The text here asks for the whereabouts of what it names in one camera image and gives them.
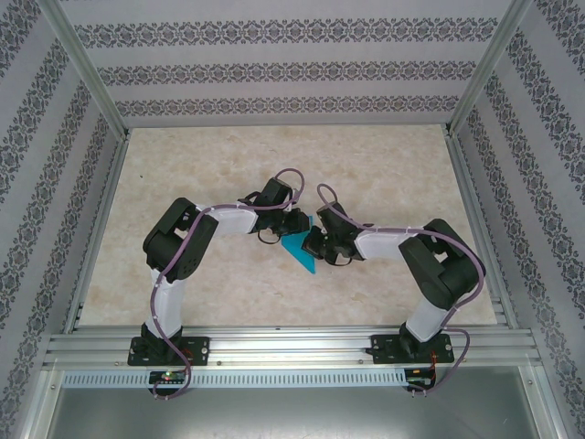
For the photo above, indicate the turquoise cloth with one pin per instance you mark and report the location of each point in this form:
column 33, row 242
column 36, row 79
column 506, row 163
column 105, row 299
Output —
column 299, row 251

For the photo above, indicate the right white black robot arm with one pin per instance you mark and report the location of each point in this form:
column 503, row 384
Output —
column 379, row 242

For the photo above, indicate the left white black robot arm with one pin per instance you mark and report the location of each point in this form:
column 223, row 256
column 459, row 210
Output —
column 228, row 221

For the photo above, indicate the grey metal sheet tray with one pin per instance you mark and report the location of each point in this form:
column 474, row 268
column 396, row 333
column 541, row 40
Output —
column 292, row 416

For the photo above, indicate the controller board with blue light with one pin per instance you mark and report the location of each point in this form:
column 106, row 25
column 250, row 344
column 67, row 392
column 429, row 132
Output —
column 420, row 373

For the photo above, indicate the controller board with green light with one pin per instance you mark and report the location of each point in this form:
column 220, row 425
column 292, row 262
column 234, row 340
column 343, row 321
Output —
column 166, row 377

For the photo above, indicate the left black wrist camera box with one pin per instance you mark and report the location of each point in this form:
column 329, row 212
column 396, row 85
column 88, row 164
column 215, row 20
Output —
column 276, row 194

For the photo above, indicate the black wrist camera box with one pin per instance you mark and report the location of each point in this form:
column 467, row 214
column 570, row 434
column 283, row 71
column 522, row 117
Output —
column 336, row 219
column 276, row 194

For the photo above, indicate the right black wrist camera box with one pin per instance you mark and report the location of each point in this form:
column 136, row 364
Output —
column 336, row 219

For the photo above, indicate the aluminium mounting rail beam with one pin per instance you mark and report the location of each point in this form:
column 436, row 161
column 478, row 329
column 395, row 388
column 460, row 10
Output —
column 292, row 347

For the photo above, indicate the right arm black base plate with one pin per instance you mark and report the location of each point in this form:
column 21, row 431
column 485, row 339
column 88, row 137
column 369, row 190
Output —
column 384, row 350

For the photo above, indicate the right aluminium side rail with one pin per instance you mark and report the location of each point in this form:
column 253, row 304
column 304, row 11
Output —
column 480, row 228

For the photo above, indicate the aluminium side rail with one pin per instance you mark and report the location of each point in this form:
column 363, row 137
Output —
column 98, row 228
column 480, row 228

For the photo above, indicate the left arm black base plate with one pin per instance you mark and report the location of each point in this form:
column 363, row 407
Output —
column 201, row 351

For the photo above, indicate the left aluminium side rail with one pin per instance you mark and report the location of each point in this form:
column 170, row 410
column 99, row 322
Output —
column 98, row 228

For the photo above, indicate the right aluminium frame post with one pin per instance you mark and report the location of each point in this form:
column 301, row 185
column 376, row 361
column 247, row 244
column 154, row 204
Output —
column 491, row 64

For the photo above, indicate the aluminium frame post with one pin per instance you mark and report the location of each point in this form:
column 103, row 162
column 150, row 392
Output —
column 87, row 64
column 491, row 64

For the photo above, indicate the left aluminium frame post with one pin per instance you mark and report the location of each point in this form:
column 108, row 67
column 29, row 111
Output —
column 87, row 64

